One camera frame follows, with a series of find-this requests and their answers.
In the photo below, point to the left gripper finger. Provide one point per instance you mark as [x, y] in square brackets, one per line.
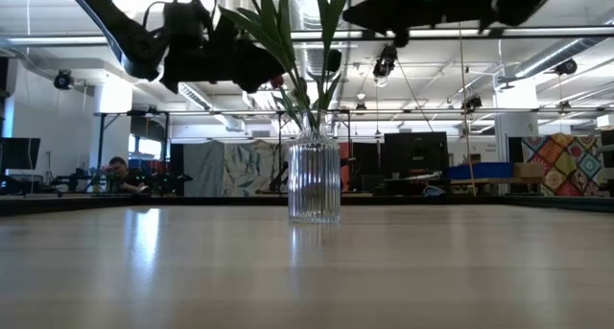
[259, 55]
[259, 78]

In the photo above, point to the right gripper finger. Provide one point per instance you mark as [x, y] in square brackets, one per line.
[367, 7]
[367, 21]

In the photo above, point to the large white artificial tulip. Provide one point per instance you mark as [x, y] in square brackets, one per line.
[249, 24]

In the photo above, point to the clear ribbed glass vase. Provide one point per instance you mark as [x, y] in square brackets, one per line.
[314, 175]

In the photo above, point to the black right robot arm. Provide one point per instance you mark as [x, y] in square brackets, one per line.
[479, 5]

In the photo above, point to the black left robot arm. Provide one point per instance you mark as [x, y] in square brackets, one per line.
[125, 36]

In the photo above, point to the leaf-print curtain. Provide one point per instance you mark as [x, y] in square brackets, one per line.
[240, 168]

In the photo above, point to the red background panel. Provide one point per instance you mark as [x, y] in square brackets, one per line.
[344, 171]

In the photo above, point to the person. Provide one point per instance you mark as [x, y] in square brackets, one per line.
[125, 175]

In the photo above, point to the large black monitor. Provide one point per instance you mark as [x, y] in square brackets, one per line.
[415, 154]

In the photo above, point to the blue plastic bin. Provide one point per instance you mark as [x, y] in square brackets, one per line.
[479, 171]

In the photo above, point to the cardboard box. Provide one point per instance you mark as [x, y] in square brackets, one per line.
[527, 170]

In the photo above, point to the black computer monitor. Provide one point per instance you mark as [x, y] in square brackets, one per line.
[19, 152]

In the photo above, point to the colourful patchwork quilt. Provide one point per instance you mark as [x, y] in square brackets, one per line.
[561, 161]

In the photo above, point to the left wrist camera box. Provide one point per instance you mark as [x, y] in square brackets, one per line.
[184, 19]

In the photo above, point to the silver ventilation duct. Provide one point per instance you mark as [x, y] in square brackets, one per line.
[303, 7]
[551, 55]

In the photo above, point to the black metal frame stand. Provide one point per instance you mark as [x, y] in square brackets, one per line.
[101, 151]

